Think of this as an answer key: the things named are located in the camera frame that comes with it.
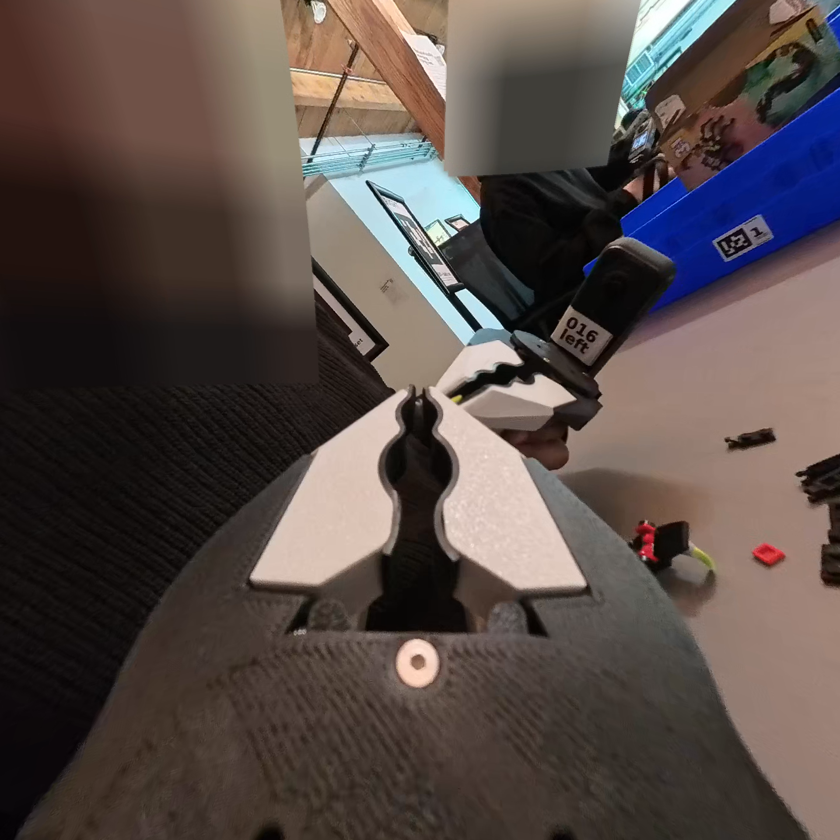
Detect scattered lego pieces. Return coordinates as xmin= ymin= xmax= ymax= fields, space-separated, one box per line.
xmin=724 ymin=428 xmax=840 ymax=586

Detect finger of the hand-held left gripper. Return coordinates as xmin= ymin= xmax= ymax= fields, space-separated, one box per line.
xmin=435 ymin=344 xmax=527 ymax=400
xmin=458 ymin=376 xmax=573 ymax=432

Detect blue plastic bin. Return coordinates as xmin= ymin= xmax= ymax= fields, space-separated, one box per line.
xmin=583 ymin=88 xmax=840 ymax=312

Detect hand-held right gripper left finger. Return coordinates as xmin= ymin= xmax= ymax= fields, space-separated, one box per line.
xmin=248 ymin=386 xmax=417 ymax=630

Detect person's left hand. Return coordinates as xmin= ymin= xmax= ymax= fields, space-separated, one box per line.
xmin=507 ymin=425 xmax=570 ymax=471

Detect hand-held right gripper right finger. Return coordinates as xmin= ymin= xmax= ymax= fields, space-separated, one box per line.
xmin=422 ymin=387 xmax=588 ymax=627

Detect black and red lego assembly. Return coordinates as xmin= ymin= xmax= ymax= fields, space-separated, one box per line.
xmin=629 ymin=520 xmax=691 ymax=572

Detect wooden ceiling beams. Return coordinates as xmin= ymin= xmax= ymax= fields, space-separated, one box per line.
xmin=289 ymin=0 xmax=447 ymax=139

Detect black picture frame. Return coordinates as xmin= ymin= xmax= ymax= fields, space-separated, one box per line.
xmin=311 ymin=259 xmax=388 ymax=361

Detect large black framed poster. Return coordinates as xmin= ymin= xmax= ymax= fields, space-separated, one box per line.
xmin=366 ymin=180 xmax=483 ymax=332

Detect cardboard lego box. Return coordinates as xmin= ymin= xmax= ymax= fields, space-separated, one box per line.
xmin=646 ymin=0 xmax=840 ymax=191

